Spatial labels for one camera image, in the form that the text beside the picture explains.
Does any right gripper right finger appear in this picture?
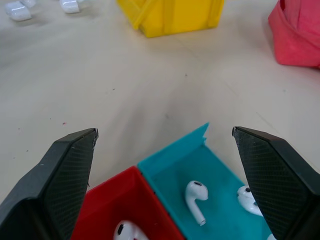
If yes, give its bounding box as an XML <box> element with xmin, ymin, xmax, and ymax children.
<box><xmin>231</xmin><ymin>126</ymin><xmax>320</xmax><ymax>240</ymax></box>

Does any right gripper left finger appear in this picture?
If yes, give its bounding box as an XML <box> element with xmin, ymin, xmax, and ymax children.
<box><xmin>0</xmin><ymin>127</ymin><xmax>99</xmax><ymax>240</ymax></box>

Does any white earbud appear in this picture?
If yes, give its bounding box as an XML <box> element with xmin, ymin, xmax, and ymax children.
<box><xmin>184</xmin><ymin>180</ymin><xmax>209</xmax><ymax>227</ymax></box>
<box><xmin>236</xmin><ymin>185</ymin><xmax>264</xmax><ymax>217</ymax></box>
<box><xmin>113</xmin><ymin>219</ymin><xmax>151</xmax><ymax>240</ymax></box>

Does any yellow plastic bin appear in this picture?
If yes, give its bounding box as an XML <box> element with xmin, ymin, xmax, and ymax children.
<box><xmin>116</xmin><ymin>0</ymin><xmax>225</xmax><ymax>39</ymax></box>

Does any red plastic bin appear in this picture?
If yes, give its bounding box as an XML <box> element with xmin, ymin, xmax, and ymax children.
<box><xmin>70</xmin><ymin>165</ymin><xmax>186</xmax><ymax>240</ymax></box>

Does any teal plastic bin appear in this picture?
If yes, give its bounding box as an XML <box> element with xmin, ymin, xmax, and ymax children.
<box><xmin>136</xmin><ymin>121</ymin><xmax>276</xmax><ymax>240</ymax></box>

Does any pink fabric bag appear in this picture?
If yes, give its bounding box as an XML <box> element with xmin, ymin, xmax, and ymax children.
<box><xmin>267</xmin><ymin>0</ymin><xmax>320</xmax><ymax>70</ymax></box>

